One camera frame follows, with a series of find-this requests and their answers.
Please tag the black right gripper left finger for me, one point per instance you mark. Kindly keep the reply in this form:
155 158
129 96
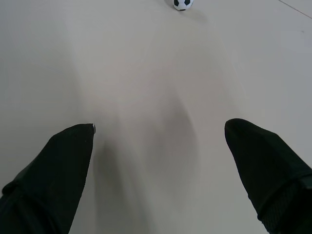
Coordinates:
48 180

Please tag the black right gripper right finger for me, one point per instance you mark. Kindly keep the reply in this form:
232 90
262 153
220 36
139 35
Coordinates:
270 170

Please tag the small black-white soccer ball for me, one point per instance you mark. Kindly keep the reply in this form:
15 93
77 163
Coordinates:
183 4

